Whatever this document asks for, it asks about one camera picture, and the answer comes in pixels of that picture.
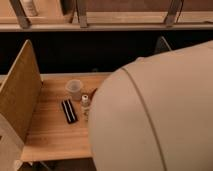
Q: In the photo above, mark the large beige robot arm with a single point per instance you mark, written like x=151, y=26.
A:
x=156, y=114

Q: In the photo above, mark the small clear white-capped bottle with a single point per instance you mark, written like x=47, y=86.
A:
x=85, y=105

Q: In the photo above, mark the white bottle on shelf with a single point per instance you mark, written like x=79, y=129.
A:
x=30, y=7

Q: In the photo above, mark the translucent plastic cup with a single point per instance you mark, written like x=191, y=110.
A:
x=74, y=87

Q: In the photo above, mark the black striped rectangular block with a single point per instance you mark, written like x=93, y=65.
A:
x=69, y=111

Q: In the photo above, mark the wooden side panel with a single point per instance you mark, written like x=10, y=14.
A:
x=19, y=92

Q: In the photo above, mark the wooden upper shelf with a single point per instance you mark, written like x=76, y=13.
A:
x=109, y=15

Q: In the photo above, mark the middle grey metal bracket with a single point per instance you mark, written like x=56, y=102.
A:
x=81, y=12

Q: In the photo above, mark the grey metal bracket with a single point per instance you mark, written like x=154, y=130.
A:
x=20, y=14
x=81, y=12
x=171, y=15

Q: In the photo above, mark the right grey metal bracket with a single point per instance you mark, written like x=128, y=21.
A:
x=171, y=15

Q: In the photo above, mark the left grey metal bracket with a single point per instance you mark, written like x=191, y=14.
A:
x=20, y=14

